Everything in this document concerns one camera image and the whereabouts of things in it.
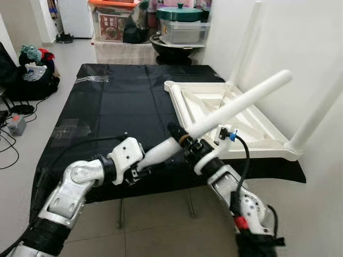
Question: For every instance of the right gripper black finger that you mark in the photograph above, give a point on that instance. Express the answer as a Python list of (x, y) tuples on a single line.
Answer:
[(178, 134)]

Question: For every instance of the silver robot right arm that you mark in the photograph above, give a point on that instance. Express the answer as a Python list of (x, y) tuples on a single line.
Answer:
[(244, 201)]

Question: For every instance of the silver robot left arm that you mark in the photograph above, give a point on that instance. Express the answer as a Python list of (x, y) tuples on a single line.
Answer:
[(69, 193)]

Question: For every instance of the white plastic children table top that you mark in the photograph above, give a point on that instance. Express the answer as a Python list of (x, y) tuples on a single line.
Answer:
[(257, 142)]

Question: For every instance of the grey metal table leg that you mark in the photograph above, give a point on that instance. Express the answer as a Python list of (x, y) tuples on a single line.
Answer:
[(120, 213), (190, 203)]

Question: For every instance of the black tablecloth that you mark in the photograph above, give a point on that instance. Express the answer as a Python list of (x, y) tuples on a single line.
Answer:
[(128, 101)]

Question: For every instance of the clear tape cross patch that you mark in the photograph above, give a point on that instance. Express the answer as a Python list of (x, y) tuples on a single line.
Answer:
[(71, 129)]

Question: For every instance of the black wok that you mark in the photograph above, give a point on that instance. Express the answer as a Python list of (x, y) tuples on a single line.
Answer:
[(177, 51)]

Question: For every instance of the beige cloth covered stand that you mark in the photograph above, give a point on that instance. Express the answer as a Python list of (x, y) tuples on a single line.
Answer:
[(123, 53)]

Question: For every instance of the clear plastic storage box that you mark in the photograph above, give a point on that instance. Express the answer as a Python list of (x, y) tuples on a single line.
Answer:
[(184, 33)]

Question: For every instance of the clear tape strip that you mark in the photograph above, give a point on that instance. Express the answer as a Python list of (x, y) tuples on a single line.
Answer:
[(92, 79)]

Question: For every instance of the black plastic bag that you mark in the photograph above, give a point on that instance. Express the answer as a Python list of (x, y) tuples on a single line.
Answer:
[(136, 24)]

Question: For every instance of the green pot lid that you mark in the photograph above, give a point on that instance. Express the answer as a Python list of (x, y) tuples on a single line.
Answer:
[(179, 13)]

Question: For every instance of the orange lidded storage box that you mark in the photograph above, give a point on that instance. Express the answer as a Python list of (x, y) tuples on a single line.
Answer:
[(110, 24)]

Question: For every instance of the grey power box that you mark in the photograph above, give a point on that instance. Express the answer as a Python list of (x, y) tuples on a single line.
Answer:
[(16, 125)]

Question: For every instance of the black antenna router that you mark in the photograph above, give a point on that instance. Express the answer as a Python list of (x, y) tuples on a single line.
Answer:
[(22, 110)]

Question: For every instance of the clear plastic bag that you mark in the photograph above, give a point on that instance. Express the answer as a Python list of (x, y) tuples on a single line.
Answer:
[(35, 72)]

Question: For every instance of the black floor stand base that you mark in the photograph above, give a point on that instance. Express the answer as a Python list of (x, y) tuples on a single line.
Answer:
[(65, 38)]

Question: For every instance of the black power adapter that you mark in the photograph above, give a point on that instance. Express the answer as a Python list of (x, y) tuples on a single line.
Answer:
[(3, 115)]

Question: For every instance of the red cloth item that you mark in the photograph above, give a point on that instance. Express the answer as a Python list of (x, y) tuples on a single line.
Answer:
[(46, 54)]

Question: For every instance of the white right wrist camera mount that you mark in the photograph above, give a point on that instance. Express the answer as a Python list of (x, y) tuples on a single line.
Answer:
[(211, 158)]

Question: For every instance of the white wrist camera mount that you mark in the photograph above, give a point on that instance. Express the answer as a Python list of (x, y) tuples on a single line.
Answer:
[(211, 158), (127, 155)]

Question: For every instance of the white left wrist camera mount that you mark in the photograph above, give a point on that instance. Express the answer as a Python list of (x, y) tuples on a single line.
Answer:
[(127, 155)]

